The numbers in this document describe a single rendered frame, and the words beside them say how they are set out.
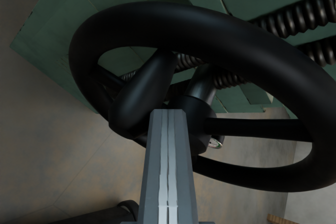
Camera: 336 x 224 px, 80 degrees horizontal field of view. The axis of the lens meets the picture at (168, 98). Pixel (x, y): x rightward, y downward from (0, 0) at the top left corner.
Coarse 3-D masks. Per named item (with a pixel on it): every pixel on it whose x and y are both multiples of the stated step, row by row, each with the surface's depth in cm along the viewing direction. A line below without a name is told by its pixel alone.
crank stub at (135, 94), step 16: (160, 48) 13; (144, 64) 12; (160, 64) 12; (176, 64) 13; (144, 80) 11; (160, 80) 11; (128, 96) 10; (144, 96) 10; (160, 96) 11; (112, 112) 10; (128, 112) 10; (144, 112) 10; (112, 128) 11; (128, 128) 10; (144, 128) 10
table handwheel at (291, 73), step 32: (96, 32) 14; (128, 32) 12; (160, 32) 11; (192, 32) 11; (224, 32) 10; (256, 32) 10; (96, 64) 21; (224, 64) 11; (256, 64) 10; (288, 64) 10; (96, 96) 26; (192, 96) 22; (288, 96) 11; (320, 96) 11; (192, 128) 20; (224, 128) 19; (256, 128) 17; (288, 128) 15; (320, 128) 12; (192, 160) 31; (320, 160) 15
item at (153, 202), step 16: (160, 112) 10; (160, 128) 9; (160, 144) 8; (144, 160) 8; (160, 160) 8; (144, 176) 7; (160, 176) 7; (144, 192) 6; (160, 192) 6; (144, 208) 6; (160, 208) 6
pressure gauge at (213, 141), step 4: (212, 136) 50; (216, 136) 50; (220, 136) 51; (224, 136) 52; (212, 140) 51; (216, 140) 50; (220, 140) 51; (208, 144) 55; (212, 144) 53; (216, 144) 52; (220, 144) 51; (216, 148) 54
